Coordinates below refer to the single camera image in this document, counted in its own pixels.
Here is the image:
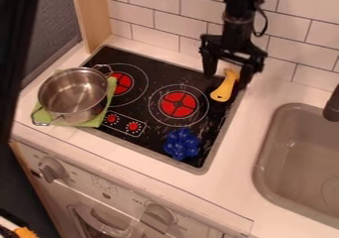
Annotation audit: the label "toy sink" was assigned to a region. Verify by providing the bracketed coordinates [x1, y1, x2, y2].
[251, 102, 339, 230]

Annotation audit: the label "toy stove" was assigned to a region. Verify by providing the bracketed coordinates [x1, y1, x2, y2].
[71, 44, 247, 176]

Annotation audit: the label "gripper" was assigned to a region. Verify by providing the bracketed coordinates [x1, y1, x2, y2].
[198, 31, 270, 89]

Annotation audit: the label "blue toy grapes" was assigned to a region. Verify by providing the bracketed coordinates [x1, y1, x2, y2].
[163, 127, 203, 162]

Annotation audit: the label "silver pot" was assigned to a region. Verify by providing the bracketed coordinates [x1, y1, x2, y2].
[30, 63, 116, 127]

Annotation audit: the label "green cloth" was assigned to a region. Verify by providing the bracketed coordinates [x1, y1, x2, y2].
[29, 69, 120, 129]

